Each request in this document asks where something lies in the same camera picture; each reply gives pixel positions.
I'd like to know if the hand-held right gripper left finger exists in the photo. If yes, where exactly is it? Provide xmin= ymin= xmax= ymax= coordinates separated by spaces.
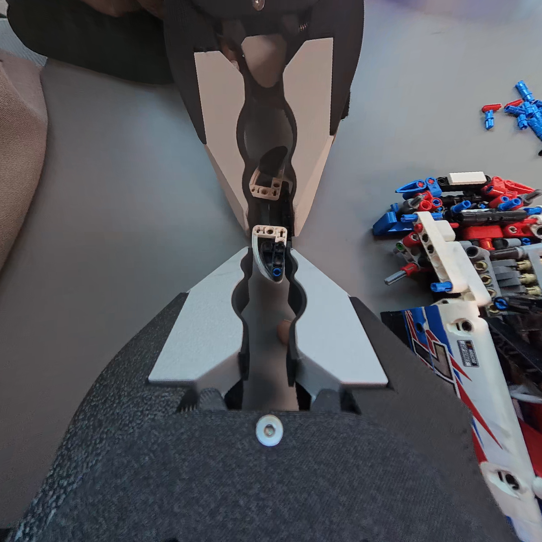
xmin=147 ymin=247 xmax=251 ymax=399

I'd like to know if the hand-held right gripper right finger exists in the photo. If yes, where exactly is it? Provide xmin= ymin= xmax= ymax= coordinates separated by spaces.
xmin=287 ymin=248 xmax=389 ymax=399

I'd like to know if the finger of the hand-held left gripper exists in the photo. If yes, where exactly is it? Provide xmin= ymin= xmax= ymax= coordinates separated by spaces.
xmin=283 ymin=38 xmax=335 ymax=237
xmin=194 ymin=50 xmax=255 ymax=235

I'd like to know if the black curved brick blue pin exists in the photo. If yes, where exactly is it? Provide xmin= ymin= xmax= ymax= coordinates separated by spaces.
xmin=259 ymin=146 xmax=289 ymax=178
xmin=260 ymin=238 xmax=283 ymax=278

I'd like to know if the white curved frame brick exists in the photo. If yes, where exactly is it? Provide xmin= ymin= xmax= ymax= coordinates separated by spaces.
xmin=249 ymin=167 xmax=282 ymax=200
xmin=252 ymin=224 xmax=289 ymax=281

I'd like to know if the black brick beam assembly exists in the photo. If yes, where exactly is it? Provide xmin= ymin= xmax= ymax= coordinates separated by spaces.
xmin=253 ymin=182 xmax=294 ymax=244

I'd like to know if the grey desk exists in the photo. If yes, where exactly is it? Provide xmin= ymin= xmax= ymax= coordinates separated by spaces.
xmin=0 ymin=0 xmax=542 ymax=526

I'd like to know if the partly built brick race car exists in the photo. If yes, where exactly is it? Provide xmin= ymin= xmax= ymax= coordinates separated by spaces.
xmin=373 ymin=171 xmax=542 ymax=542

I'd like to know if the person's beige sweatshirt torso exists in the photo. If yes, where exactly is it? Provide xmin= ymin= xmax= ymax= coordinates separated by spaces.
xmin=0 ymin=51 xmax=48 ymax=272

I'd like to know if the pile of blue connector pins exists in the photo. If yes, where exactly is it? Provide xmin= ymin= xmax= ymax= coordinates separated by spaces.
xmin=504 ymin=80 xmax=542 ymax=142

